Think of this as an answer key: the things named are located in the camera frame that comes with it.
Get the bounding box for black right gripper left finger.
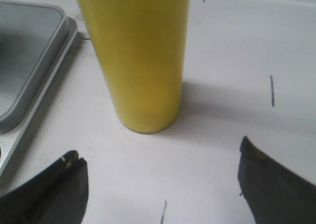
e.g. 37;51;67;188
0;150;89;224

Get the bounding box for silver electronic kitchen scale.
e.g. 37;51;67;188
0;0;78;170

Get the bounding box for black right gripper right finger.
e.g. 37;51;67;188
237;136;316;224

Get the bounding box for yellow squeeze bottle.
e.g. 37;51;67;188
77;0;189;134

